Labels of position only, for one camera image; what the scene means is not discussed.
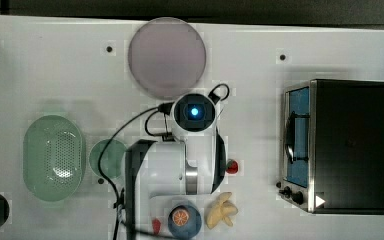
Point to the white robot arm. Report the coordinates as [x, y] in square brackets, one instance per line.
[188, 160]

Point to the green oval strainer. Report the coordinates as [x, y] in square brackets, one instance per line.
[53, 158]

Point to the red plush strawberry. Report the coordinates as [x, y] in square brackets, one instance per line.
[232, 167]

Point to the small red plush fruit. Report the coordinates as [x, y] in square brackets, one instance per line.
[156, 225]

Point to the black toaster oven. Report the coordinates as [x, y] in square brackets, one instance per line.
[333, 147]

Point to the blue bowl with orange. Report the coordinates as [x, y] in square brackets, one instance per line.
[184, 221]

